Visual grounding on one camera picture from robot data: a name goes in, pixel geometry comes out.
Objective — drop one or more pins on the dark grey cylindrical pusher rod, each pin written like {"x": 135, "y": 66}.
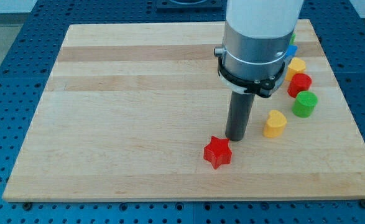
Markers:
{"x": 238, "y": 115}

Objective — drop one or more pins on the red star block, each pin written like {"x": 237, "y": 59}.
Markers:
{"x": 217, "y": 152}

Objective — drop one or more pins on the red cylinder block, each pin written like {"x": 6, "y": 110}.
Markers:
{"x": 299, "y": 82}

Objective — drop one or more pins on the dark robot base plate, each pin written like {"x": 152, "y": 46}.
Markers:
{"x": 179, "y": 5}

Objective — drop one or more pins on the yellow pentagon block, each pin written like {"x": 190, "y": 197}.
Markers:
{"x": 295, "y": 66}

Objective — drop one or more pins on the green block behind arm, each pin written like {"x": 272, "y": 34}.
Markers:
{"x": 292, "y": 39}

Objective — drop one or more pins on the yellow heart block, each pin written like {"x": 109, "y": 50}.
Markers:
{"x": 275, "y": 124}

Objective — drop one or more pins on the blue block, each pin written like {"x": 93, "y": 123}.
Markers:
{"x": 291, "y": 51}

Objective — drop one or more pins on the wooden board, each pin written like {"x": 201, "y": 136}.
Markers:
{"x": 128, "y": 109}

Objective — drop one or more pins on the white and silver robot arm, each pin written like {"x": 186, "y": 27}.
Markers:
{"x": 253, "y": 59}

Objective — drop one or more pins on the green cylinder block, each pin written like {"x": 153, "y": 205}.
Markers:
{"x": 304, "y": 104}

